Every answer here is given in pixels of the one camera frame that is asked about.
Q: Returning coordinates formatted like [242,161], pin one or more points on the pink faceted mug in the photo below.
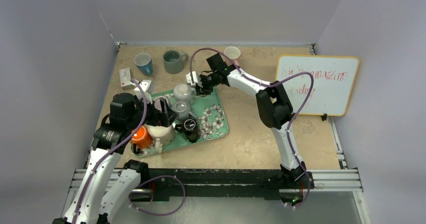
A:
[233,53]

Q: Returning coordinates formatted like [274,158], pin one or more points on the green floral tray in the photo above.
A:
[210,117]

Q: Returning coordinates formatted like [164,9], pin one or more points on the white speckled round mug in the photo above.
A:
[183,92]

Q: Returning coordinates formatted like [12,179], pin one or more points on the grey-blue speckled round mug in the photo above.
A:
[183,110]

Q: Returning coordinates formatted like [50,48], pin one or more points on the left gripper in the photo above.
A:
[164,118]

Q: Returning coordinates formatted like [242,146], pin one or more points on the black mug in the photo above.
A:
[190,129]

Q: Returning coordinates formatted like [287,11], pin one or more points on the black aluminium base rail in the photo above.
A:
[269,184]

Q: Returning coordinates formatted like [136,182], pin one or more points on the yellow framed whiteboard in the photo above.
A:
[333,81]

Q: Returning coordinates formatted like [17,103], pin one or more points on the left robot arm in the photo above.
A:
[94,202]

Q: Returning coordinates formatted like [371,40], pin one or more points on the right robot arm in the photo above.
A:
[274,107]

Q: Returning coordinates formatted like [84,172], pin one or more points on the orange mug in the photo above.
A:
[141,140]

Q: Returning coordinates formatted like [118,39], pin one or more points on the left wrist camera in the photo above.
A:
[147,87]

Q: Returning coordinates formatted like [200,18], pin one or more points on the grey flat-bottom mug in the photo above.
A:
[174,61]

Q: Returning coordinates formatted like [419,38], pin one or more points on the blue textured mug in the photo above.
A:
[144,63]

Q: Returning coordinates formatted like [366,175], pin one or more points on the small white red box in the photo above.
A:
[125,79]

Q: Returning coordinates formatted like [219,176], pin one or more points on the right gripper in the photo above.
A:
[202,85]

